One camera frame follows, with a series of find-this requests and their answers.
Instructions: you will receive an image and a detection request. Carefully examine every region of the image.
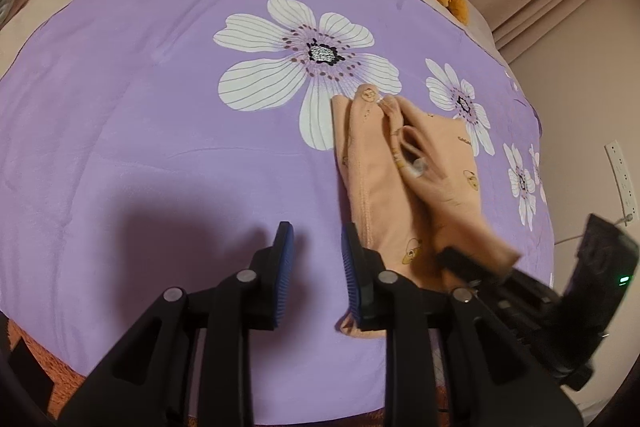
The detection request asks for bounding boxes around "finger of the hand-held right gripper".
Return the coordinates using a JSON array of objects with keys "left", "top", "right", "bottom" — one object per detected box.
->
[{"left": 439, "top": 247, "right": 521, "bottom": 290}]

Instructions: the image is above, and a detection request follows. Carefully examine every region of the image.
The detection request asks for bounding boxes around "peach printed baby garment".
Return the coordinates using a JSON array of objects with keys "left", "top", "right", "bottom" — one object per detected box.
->
[{"left": 331, "top": 83, "right": 523, "bottom": 340}]

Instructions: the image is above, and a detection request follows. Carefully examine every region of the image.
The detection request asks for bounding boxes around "orange red mat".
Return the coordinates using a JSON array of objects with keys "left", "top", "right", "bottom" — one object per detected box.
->
[{"left": 6, "top": 319, "right": 88, "bottom": 420}]

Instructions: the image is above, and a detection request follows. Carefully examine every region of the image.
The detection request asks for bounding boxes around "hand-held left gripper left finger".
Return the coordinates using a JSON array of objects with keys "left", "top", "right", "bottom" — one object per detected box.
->
[{"left": 57, "top": 221, "right": 296, "bottom": 427}]

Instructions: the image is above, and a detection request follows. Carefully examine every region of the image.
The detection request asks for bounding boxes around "white cable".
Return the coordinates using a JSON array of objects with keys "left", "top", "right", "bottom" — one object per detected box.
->
[{"left": 554, "top": 216, "right": 632, "bottom": 249}]

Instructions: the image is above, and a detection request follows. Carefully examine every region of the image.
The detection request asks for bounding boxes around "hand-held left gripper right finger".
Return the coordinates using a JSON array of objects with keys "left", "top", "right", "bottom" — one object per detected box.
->
[{"left": 340, "top": 222, "right": 586, "bottom": 427}]

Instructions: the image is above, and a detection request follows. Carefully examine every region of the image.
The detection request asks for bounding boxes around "purple floral blanket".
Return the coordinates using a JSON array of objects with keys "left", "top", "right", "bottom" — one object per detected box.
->
[{"left": 0, "top": 0, "right": 556, "bottom": 423}]

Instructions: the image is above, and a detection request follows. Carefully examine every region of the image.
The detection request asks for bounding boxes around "white wall power strip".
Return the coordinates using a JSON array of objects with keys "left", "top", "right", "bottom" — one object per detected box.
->
[{"left": 604, "top": 139, "right": 637, "bottom": 226}]

